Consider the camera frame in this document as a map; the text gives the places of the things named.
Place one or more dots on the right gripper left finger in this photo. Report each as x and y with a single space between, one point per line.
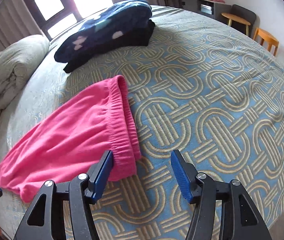
44 218

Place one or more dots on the pink pants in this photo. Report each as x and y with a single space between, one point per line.
73 138

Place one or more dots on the patterned blue bedspread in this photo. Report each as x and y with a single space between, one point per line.
200 87

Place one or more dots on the rolled patterned duvet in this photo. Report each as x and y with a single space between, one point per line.
17 64

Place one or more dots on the beige curtain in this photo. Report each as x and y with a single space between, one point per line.
16 22

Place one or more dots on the orange wooden stool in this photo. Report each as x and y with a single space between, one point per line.
265 36

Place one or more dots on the black folded garment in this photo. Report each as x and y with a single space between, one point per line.
136 38

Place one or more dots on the navy star fleece garment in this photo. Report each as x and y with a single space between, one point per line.
112 23

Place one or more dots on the grey desk unit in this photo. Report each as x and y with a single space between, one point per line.
210 8

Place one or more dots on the window frame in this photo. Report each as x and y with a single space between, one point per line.
55 16

